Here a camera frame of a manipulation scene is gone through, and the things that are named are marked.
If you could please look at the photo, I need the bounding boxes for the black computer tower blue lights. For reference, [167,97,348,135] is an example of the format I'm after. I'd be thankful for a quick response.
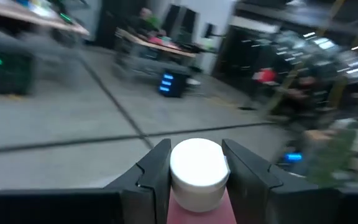
[157,70,188,98]

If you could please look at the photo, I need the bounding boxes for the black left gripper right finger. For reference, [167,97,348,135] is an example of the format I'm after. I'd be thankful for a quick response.
[222,138,358,224]

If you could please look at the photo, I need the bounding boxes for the storage shelf rack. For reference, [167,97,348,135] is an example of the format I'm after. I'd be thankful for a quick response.
[216,0,358,125]

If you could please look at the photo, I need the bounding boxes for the red paint bottle white cap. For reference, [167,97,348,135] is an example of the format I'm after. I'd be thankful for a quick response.
[166,138,237,224]

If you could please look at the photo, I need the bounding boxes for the background wooden table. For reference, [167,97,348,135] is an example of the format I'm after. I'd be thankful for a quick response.
[115,27,198,60]

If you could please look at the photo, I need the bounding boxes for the black cabinet green light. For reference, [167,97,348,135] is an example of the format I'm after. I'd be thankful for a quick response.
[0,34,35,96]

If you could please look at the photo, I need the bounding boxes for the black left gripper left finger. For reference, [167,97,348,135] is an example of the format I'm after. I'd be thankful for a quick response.
[0,138,172,224]

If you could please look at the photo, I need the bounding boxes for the green cactus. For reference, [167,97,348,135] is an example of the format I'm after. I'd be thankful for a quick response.
[308,124,358,189]

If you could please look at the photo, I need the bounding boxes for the person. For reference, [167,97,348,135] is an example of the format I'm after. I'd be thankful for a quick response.
[138,7,163,32]

